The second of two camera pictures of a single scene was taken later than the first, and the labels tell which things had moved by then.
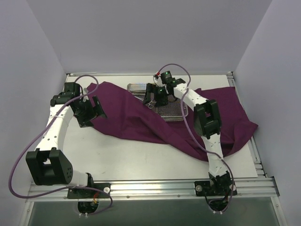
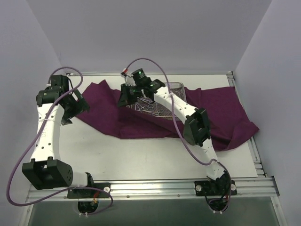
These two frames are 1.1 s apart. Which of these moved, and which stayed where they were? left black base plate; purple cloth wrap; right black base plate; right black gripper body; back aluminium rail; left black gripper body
Moved: left black gripper body; right black gripper body; purple cloth wrap
Stayed: back aluminium rail; left black base plate; right black base plate
